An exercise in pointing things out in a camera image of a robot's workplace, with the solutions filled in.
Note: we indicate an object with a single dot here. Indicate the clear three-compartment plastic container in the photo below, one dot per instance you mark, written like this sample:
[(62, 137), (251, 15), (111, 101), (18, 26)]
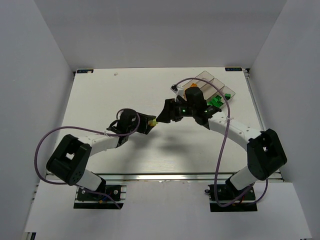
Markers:
[(208, 91)]

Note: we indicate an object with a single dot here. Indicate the green curved lego brick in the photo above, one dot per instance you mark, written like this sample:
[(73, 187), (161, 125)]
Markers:
[(216, 101)]

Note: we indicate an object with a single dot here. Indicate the pale green small lego brick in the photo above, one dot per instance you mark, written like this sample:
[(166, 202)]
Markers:
[(154, 122)]

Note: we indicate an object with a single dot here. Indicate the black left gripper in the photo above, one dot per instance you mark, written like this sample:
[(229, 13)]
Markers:
[(139, 122)]

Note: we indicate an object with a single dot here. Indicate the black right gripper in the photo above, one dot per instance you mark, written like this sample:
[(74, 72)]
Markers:
[(173, 111)]

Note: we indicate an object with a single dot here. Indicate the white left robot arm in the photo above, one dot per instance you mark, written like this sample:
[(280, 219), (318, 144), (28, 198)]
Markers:
[(70, 158)]

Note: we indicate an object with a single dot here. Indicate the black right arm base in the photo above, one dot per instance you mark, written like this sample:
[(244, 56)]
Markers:
[(244, 204)]

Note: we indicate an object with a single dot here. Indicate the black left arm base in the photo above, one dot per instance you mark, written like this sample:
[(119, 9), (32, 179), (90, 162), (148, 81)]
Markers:
[(112, 199)]

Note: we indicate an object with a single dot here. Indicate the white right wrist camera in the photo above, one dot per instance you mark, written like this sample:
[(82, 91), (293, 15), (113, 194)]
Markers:
[(178, 91)]

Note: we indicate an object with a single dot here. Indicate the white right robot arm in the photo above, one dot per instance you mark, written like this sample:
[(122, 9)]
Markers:
[(265, 153)]

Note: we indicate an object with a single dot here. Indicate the aluminium front rail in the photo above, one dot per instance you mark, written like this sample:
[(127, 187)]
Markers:
[(168, 177)]

